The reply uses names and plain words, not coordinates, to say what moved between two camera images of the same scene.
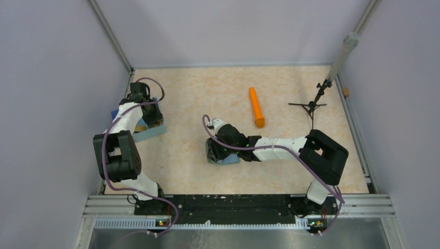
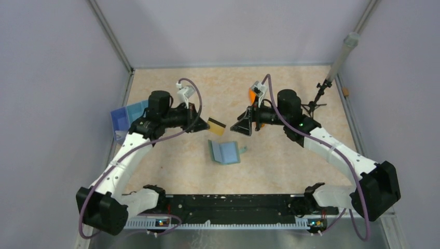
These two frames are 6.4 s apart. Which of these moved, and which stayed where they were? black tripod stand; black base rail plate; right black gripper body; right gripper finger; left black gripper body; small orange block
Moved: left black gripper body; right black gripper body; right gripper finger
Stayed: small orange block; black tripod stand; black base rail plate
